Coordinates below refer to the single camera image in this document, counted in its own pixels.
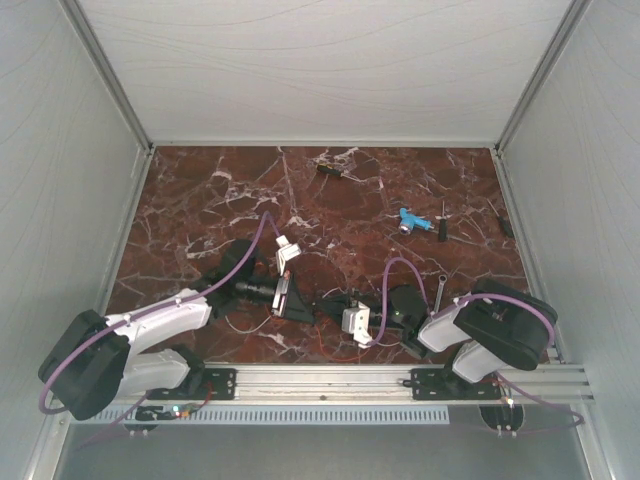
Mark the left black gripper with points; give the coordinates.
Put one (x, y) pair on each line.
(297, 309)

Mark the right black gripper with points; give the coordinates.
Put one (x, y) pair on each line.
(335, 305)

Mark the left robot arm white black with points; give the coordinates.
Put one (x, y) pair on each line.
(101, 358)

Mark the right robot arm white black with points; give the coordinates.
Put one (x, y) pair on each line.
(491, 327)

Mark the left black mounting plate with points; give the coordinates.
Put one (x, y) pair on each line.
(217, 384)

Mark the black mounting plate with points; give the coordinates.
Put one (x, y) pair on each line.
(217, 384)
(443, 384)

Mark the silver wrench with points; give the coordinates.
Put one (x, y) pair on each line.
(442, 279)

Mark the blue plastic connector tool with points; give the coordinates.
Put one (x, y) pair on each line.
(409, 222)

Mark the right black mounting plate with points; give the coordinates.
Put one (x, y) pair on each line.
(443, 384)

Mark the small black screwdriver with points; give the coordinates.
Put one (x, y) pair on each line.
(442, 227)

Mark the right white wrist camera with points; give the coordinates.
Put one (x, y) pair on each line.
(355, 321)

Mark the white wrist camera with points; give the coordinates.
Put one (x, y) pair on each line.
(286, 252)
(355, 321)

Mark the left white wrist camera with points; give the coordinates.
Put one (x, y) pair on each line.
(286, 252)

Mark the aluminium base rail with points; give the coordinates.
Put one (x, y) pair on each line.
(297, 384)

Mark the grey slotted cable duct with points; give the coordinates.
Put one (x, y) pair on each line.
(323, 415)

